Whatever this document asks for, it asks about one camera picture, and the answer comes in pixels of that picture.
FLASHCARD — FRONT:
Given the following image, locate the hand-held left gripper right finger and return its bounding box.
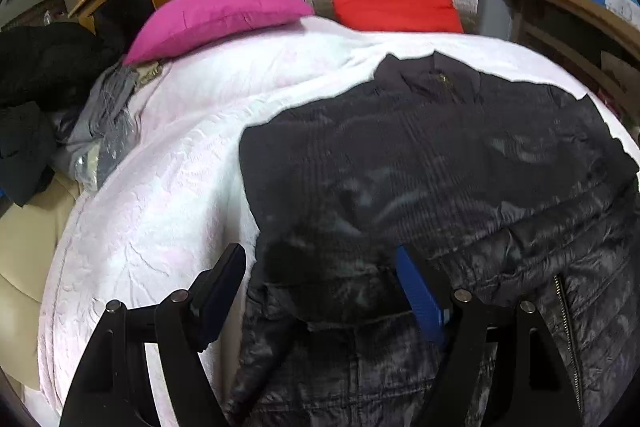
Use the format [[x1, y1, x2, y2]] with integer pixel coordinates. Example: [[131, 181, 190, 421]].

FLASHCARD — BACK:
[[395, 246, 583, 427]]

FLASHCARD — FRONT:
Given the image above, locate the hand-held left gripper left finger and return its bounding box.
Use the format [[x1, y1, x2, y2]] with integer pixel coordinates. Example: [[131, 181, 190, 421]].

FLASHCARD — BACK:
[[60, 243, 248, 427]]

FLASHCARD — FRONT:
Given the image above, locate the dark quilted puffer jacket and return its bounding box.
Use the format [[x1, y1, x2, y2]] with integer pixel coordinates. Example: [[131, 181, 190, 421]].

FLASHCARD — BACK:
[[225, 49, 640, 427]]

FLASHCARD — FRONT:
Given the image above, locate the white textured blanket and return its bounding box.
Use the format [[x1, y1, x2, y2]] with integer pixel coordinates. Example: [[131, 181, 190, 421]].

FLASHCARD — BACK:
[[37, 14, 640, 427]]

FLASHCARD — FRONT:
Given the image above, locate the beige leather sofa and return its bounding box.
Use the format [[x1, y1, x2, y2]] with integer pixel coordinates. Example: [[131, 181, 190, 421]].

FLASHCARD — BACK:
[[0, 177, 83, 358]]

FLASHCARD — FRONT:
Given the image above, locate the grey garment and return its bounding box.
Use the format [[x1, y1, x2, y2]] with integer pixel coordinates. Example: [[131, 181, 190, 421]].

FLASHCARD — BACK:
[[55, 66, 146, 192]]

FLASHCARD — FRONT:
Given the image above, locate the pink cushion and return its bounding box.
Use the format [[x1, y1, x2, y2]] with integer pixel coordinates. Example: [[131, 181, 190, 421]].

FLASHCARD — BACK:
[[122, 0, 315, 66]]

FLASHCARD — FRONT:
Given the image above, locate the black coat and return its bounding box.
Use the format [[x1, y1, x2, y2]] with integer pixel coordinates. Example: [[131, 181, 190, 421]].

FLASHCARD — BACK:
[[0, 21, 121, 208]]

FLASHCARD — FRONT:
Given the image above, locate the wooden table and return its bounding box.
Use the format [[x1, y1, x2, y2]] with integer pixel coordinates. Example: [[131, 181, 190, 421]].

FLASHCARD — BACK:
[[487, 0, 640, 108]]

